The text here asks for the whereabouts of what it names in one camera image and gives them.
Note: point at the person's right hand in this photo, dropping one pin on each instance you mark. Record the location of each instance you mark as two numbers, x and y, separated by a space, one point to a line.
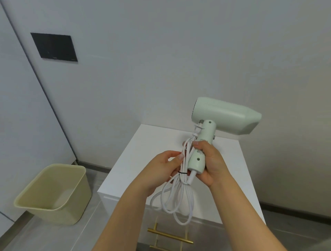
216 165

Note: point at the white cabinet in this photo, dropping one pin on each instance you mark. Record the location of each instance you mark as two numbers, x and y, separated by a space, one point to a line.
248 181

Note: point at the person's left thumb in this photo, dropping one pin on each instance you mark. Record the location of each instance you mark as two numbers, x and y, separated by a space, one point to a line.
173 156

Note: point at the person's right forearm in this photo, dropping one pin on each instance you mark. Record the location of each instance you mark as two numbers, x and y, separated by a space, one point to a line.
248 217

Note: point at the person's left hand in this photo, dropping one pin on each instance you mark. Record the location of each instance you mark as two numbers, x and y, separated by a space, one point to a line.
157 173

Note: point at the black wall panel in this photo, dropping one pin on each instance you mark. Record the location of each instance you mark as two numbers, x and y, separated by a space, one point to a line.
54 47

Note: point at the beige plastic waste bin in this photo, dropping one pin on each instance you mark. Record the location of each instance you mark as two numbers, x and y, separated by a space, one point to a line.
51 196

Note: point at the person's right thumb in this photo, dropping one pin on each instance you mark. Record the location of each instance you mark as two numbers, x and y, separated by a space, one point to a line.
202 148

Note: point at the person's left forearm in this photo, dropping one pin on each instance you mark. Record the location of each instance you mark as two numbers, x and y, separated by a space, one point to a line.
124 219

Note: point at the pale green hair dryer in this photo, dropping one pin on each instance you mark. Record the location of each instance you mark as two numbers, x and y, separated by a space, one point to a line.
225 113

